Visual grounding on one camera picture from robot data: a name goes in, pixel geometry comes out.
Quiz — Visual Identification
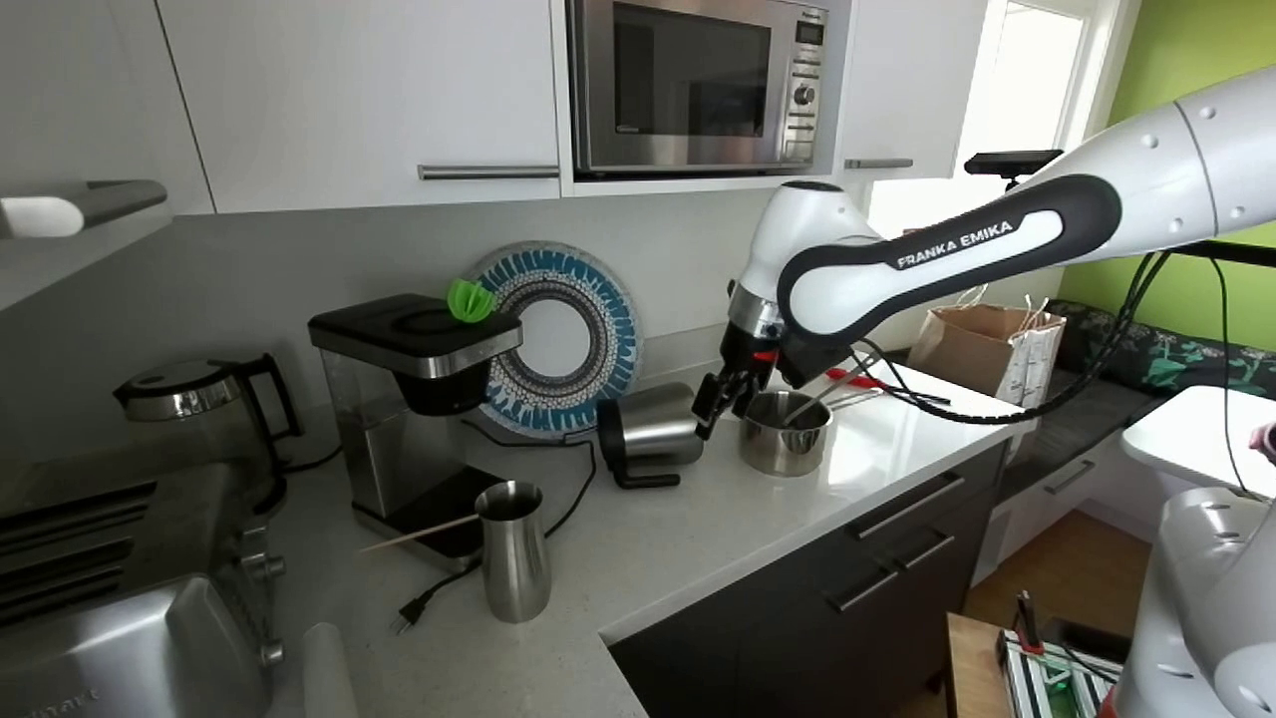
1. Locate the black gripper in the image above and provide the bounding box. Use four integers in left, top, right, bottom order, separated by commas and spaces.
689, 318, 790, 440

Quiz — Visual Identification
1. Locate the steel kettle with black top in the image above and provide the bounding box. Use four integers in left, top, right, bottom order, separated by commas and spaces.
596, 379, 710, 496

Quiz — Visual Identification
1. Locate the steel saucepan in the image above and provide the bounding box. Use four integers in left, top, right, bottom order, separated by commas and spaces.
735, 388, 836, 479

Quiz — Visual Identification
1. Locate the blue and white decorative plate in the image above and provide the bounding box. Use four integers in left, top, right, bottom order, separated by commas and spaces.
465, 238, 648, 448

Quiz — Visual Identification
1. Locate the dark lower cabinet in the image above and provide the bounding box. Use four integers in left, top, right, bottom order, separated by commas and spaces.
612, 443, 1017, 718

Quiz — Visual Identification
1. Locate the steel cup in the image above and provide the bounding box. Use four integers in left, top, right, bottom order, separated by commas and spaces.
469, 479, 557, 626

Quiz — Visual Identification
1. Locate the small green object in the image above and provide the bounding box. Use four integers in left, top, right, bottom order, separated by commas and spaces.
444, 274, 504, 326

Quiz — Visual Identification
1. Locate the cardboard box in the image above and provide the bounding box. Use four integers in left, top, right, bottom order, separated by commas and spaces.
913, 299, 1073, 412

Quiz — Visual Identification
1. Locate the steel microwave oven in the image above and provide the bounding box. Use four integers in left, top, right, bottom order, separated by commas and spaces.
568, 0, 852, 184

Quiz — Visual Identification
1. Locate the steel and black coffee maker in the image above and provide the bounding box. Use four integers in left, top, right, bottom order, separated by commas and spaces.
306, 290, 527, 564

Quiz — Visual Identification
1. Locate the wooden stick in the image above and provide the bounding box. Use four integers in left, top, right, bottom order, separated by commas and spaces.
359, 507, 504, 560

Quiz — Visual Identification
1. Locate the white lower cabinet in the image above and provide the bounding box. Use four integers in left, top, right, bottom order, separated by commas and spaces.
974, 419, 1165, 590

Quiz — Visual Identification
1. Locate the white upper cabinet door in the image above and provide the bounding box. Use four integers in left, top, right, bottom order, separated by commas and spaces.
152, 0, 568, 215
0, 0, 217, 221
831, 0, 996, 184

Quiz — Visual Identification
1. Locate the dark patterned cushion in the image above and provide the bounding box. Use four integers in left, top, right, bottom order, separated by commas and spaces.
1057, 299, 1276, 406

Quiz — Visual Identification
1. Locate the steel faucet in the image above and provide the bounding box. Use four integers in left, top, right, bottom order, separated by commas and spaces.
229, 520, 290, 671

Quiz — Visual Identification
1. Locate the steel toaster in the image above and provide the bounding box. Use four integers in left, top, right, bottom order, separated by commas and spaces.
0, 455, 290, 632

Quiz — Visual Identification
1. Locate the steel sink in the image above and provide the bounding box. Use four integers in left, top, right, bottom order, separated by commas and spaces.
0, 570, 364, 718

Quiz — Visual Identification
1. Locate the red handled utensil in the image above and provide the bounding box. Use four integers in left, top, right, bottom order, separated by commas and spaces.
792, 364, 956, 412

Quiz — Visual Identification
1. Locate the black power cord with plug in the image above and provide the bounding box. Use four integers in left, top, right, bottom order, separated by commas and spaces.
394, 433, 601, 632

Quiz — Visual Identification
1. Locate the metal drawer handle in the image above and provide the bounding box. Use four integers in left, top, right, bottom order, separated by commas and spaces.
831, 529, 963, 620
852, 471, 970, 543
1042, 455, 1107, 500

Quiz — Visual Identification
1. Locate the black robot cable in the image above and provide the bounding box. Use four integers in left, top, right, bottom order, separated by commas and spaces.
847, 246, 1260, 500

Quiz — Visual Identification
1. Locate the aluminium profile frame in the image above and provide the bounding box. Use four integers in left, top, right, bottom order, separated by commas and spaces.
994, 626, 1126, 718

